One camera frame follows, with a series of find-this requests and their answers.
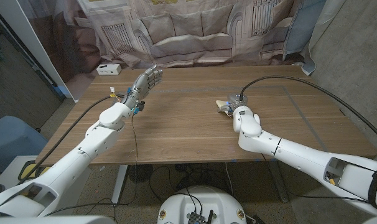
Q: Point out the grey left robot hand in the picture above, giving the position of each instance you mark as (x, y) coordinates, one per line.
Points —
(142, 84)

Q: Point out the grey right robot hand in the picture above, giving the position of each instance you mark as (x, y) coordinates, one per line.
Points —
(236, 100)

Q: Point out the pale yellow sponge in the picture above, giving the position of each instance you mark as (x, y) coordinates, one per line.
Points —
(220, 103)

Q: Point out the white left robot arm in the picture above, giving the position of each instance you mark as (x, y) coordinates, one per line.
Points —
(79, 158)

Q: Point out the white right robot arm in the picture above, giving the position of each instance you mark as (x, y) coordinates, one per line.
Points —
(300, 157)

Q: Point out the white power strip box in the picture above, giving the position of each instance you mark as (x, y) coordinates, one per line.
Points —
(109, 69)

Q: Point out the printed sofa backdrop cloth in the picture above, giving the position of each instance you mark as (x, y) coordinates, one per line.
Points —
(188, 40)

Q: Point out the black round fan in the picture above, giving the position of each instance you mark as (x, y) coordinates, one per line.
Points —
(140, 173)

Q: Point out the grey table leg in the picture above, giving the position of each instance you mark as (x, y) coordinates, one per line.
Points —
(278, 183)

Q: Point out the white table leg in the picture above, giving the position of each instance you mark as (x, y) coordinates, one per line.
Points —
(120, 183)

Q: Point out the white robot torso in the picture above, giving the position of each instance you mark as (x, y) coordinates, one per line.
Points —
(204, 202)

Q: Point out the white upright panel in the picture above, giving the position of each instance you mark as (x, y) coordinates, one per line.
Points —
(30, 40)

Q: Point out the black device on torso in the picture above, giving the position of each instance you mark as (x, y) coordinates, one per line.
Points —
(196, 217)

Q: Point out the yellow pad with black rim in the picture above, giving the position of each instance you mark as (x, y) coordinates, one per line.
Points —
(28, 169)

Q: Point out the white floor platform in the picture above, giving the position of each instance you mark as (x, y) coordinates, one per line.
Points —
(8, 171)

